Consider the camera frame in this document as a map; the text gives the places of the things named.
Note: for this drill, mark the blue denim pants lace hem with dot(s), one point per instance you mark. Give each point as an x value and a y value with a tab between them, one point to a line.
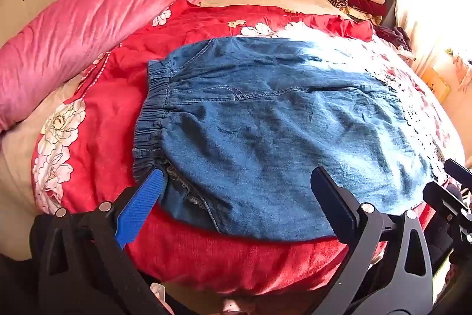
265	123

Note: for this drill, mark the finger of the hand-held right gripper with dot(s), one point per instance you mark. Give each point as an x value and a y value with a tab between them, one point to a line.
457	171
442	198

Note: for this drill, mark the yellow paper bag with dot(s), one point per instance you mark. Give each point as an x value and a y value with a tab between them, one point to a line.
437	84

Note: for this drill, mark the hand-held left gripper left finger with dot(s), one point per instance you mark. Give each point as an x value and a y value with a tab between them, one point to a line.
142	202

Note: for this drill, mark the pink quilt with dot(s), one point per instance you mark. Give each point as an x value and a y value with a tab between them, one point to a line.
77	31

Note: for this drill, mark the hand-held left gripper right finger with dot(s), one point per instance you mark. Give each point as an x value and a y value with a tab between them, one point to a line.
333	202

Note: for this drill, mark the red floral bedspread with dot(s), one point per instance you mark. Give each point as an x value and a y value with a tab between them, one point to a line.
121	123

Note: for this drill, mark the dark purple clothes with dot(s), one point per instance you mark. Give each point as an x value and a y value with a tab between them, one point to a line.
396	36

